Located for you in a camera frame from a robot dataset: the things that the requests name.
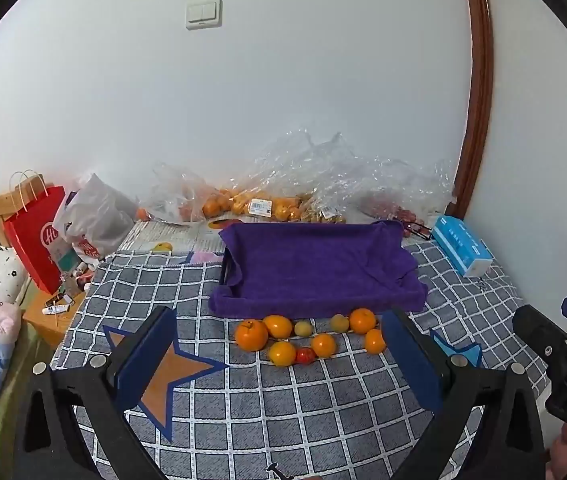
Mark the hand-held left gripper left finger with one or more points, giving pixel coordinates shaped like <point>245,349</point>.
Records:
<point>143,360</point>

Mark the green bed sheet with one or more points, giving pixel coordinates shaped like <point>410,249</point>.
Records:
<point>18,365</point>

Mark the white light switch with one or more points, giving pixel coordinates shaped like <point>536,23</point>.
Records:
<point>203,14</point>

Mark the white red print bag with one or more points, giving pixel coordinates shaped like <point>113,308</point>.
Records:
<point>84,249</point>

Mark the small green plum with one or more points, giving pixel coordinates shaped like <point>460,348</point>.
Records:
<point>303,329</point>

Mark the red paper bag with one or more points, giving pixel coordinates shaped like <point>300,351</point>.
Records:
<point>33,245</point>

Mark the orange mandarin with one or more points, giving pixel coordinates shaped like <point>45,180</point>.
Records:
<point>282,353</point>
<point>323,345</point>
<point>363,320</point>
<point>251,335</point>
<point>277,326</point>
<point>374,341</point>

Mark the newspaper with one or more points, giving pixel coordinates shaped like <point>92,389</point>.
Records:
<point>188,240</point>

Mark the brown wooden door frame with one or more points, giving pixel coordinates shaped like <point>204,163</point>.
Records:
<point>481,85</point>

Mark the pile of small brown fruits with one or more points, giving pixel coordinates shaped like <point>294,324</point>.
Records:
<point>331,217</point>

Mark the small yellow fruit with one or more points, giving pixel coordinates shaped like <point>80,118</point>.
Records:
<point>164,246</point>

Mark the crumpled clear plastic bag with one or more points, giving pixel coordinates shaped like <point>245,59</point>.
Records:
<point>398,175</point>

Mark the small white tube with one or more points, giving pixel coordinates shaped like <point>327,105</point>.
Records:
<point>57,306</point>

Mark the wooden nightstand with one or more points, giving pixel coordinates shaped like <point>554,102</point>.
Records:
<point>48,327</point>

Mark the grey translucent plastic bag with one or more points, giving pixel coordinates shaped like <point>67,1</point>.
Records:
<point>98,215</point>

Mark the green yellow plum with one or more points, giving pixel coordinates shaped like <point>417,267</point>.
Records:
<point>339,323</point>

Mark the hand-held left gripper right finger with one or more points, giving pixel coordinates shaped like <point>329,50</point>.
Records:
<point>413,365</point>

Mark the grey checked blanket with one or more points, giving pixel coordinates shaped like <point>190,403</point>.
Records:
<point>313,410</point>

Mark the clear plastic bags of oranges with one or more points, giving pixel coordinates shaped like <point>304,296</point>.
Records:
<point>283,170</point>

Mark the pile of small red fruits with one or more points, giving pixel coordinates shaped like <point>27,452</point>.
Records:
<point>388,207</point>

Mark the small red tomato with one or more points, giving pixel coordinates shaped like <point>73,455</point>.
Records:
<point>305,356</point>

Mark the blue tissue pack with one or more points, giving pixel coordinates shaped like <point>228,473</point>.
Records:
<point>458,245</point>

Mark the purple towel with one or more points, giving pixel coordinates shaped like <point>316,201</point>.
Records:
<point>313,265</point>

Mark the pile of bagged oranges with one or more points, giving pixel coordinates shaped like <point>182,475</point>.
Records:
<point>223,205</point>

